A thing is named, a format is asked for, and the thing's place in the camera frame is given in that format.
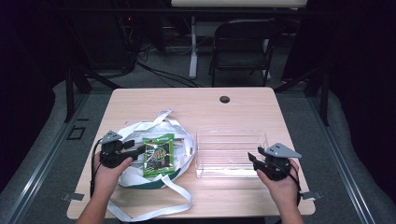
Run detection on grey metal bracket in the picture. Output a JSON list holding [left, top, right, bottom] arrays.
[[301, 190, 324, 201], [63, 192, 85, 202]]

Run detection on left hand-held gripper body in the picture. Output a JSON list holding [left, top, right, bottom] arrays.
[[98, 130, 138, 169]]

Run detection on black frame stand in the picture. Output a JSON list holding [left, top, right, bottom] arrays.
[[64, 65, 121, 124], [273, 65, 332, 127]]

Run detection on aluminium floor rail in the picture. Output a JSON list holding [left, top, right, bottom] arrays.
[[2, 92, 90, 224], [306, 92, 377, 224]]

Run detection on black floor cables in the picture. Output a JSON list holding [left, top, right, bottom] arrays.
[[135, 60, 201, 89]]

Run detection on black folding chair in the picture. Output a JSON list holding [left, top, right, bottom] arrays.
[[208, 18, 284, 89]]

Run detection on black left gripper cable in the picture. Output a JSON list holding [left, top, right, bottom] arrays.
[[89, 139, 105, 199]]

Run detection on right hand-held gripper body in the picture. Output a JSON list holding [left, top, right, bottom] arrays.
[[253, 142, 303, 182]]

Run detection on person's left hand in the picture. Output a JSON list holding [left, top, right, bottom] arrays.
[[92, 151, 134, 200]]

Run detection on dark equipment with red light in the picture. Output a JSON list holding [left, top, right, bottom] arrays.
[[116, 12, 139, 68]]

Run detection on white tote bag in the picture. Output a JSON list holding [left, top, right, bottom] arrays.
[[106, 107, 198, 223]]

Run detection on clear plastic box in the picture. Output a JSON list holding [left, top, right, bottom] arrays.
[[194, 130, 270, 180]]

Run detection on person's right hand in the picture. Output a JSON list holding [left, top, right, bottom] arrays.
[[255, 158, 301, 210]]

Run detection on white desk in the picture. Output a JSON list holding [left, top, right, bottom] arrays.
[[170, 0, 308, 80]]

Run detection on green snack packet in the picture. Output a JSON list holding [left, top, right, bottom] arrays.
[[141, 133, 177, 179]]

